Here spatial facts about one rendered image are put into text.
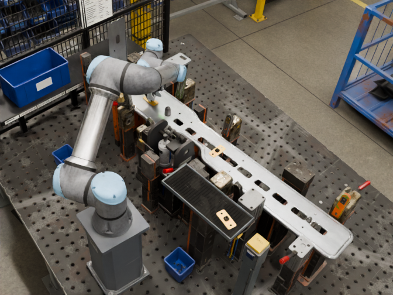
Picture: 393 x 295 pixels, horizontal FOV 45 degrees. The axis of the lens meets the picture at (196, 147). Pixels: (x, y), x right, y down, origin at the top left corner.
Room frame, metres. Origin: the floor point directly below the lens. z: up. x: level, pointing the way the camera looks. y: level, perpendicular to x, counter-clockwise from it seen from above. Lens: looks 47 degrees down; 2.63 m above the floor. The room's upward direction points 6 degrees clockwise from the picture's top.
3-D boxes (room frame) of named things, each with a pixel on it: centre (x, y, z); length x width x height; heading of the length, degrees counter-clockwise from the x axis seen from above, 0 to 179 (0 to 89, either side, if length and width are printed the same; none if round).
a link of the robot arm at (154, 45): (1.78, 0.24, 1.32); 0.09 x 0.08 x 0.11; 167
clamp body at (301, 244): (0.99, -0.44, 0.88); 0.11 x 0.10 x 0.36; 140
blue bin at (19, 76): (1.78, 0.84, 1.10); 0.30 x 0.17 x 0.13; 140
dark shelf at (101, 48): (1.92, 0.72, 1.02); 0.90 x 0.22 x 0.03; 140
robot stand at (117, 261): (0.99, 0.29, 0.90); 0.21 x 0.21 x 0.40; 41
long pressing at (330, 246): (1.49, -0.12, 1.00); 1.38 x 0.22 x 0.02; 50
